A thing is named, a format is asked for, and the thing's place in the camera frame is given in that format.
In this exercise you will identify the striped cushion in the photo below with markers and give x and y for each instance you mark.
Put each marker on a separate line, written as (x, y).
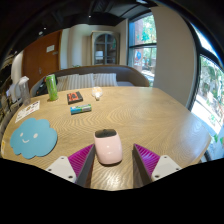
(75, 82)
(105, 79)

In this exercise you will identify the pink computer mouse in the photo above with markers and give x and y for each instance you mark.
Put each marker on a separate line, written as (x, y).
(108, 148)

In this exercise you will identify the arched glass-door cabinet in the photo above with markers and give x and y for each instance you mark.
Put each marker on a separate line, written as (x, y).
(105, 48)

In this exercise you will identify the small blue-green packet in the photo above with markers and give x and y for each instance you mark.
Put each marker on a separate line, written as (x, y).
(80, 109)

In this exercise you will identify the blue cloud-shaped mouse pad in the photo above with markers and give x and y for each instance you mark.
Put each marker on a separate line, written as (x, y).
(33, 138)

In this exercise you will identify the green drink can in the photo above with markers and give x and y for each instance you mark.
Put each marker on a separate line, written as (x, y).
(52, 87)

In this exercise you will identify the black bag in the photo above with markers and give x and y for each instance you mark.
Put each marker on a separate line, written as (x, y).
(41, 88)

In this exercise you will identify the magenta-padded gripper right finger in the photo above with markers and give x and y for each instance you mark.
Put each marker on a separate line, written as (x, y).
(148, 160)

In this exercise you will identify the white sticker sheet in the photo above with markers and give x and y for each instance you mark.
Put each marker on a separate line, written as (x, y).
(27, 111)

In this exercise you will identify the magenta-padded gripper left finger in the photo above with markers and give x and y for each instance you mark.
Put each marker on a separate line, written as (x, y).
(81, 160)

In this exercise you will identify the brown curved bench sofa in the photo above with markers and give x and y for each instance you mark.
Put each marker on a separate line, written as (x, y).
(128, 75)

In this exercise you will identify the wooden door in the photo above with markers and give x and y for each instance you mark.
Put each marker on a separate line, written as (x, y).
(40, 61)

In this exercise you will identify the clear shaker bottle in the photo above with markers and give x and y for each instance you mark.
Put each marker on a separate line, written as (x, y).
(24, 91)

